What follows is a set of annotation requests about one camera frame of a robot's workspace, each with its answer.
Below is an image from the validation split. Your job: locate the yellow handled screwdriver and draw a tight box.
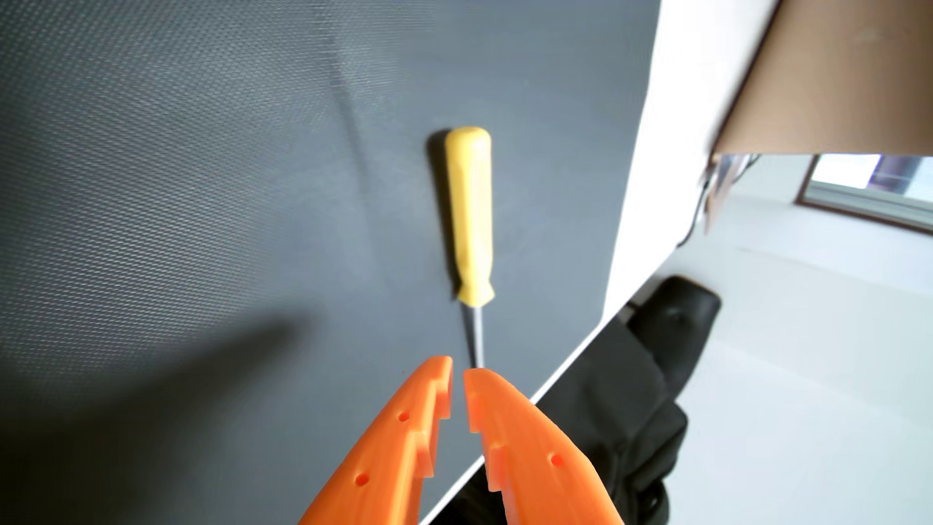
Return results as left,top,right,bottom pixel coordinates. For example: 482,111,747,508
444,126,497,370

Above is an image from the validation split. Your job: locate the black laptop cable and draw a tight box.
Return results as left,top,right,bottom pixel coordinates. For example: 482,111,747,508
675,164,714,249

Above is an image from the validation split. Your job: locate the dark grey textured mat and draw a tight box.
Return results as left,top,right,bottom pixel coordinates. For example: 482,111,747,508
0,0,661,525

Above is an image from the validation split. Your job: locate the black office chair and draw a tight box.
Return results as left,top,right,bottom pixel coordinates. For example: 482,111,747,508
429,275,723,525

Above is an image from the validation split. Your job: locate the brown framed window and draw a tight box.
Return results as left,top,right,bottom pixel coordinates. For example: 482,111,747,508
795,154,933,236

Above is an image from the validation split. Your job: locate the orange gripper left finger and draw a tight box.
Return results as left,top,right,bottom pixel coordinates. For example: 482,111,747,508
299,355,454,525

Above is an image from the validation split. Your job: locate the pink laptop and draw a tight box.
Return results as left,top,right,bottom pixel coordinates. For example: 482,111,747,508
703,154,760,235

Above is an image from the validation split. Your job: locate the brown cardboard box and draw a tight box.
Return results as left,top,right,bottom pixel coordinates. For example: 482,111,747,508
710,0,933,157

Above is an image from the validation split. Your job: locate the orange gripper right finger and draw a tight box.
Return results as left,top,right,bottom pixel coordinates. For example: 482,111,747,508
462,367,625,525

